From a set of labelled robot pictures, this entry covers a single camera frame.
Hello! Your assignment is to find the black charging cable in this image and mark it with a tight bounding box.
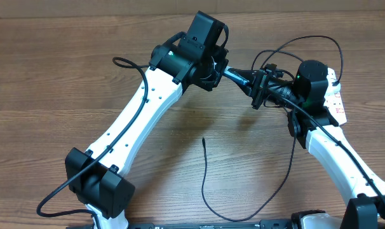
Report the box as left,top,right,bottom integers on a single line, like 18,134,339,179
201,35,344,223

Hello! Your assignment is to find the Samsung Galaxy smartphone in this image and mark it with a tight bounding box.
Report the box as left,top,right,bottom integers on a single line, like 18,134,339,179
223,66,249,86

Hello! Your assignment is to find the white power strip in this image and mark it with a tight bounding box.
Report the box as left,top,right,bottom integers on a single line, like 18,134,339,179
322,67,348,127

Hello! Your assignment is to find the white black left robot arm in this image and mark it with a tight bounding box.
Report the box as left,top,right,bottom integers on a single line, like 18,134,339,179
65,11,229,228

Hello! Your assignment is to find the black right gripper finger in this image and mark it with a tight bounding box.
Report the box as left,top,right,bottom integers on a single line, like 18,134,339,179
234,68,263,80
240,84,253,97

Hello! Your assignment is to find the white USB charger adapter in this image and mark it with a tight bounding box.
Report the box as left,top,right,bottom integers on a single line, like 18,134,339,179
325,76,341,96

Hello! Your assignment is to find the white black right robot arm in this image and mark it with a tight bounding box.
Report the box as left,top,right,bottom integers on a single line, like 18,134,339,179
224,60,385,228

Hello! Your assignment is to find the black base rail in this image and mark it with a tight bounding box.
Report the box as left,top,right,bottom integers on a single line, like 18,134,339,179
128,219,297,229

